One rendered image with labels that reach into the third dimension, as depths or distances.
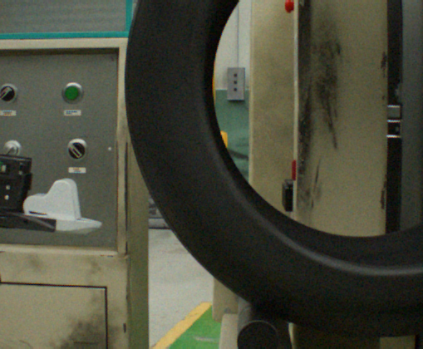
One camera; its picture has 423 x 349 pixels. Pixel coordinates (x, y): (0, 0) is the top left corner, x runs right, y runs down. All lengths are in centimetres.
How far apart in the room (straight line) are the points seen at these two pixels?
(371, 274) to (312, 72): 44
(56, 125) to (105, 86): 11
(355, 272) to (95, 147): 82
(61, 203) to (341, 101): 45
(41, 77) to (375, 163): 66
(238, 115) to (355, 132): 877
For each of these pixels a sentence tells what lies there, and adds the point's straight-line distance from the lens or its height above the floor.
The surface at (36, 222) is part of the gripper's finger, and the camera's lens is 117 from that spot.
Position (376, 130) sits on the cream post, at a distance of 144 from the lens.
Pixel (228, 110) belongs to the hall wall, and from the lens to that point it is 1021.
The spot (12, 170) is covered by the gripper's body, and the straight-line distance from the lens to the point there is 117.
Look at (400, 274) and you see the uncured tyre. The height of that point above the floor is 97.
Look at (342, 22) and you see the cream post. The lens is 144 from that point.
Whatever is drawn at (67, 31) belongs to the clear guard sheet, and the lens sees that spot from 179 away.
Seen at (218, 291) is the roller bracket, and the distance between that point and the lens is 142.
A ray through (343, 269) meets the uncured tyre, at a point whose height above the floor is 98.
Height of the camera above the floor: 114
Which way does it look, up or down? 3 degrees down
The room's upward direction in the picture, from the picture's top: 1 degrees clockwise
